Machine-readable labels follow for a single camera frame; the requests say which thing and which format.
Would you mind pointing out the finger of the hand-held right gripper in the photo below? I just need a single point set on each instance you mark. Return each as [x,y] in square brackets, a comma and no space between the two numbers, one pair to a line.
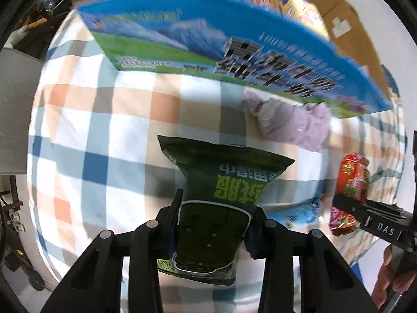
[350,210]

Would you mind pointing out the brown cardboard box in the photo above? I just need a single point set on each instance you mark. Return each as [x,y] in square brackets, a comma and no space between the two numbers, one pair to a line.
[353,26]

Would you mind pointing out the red snack packet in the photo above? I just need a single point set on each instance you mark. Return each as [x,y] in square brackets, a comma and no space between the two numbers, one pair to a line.
[352,176]

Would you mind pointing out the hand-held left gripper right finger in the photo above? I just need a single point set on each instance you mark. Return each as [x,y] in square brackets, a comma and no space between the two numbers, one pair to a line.
[254,242]

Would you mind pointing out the yellow snack packet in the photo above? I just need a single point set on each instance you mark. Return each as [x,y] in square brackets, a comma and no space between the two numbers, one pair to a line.
[301,9]

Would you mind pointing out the checked bed sheet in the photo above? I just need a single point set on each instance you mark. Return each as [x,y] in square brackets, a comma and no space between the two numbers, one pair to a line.
[97,130]

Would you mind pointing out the grey cabinet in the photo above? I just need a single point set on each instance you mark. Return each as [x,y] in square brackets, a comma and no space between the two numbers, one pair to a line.
[19,111]

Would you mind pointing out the light blue snack packet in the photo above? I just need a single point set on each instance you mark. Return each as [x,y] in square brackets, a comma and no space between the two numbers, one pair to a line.
[301,214]

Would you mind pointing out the dark green snack packet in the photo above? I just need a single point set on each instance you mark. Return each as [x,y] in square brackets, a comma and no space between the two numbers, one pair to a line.
[224,182]

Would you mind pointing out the blue printed carton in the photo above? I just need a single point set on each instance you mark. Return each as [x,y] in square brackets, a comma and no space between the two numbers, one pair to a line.
[182,42]

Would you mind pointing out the person's right hand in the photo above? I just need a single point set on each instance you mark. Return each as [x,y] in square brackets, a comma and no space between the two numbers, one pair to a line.
[386,275]

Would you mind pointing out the crumpled purple cloth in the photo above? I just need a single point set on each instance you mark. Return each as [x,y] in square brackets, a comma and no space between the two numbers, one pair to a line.
[290,120]

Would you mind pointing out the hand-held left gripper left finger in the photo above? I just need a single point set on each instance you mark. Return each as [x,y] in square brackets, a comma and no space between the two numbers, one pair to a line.
[169,216]

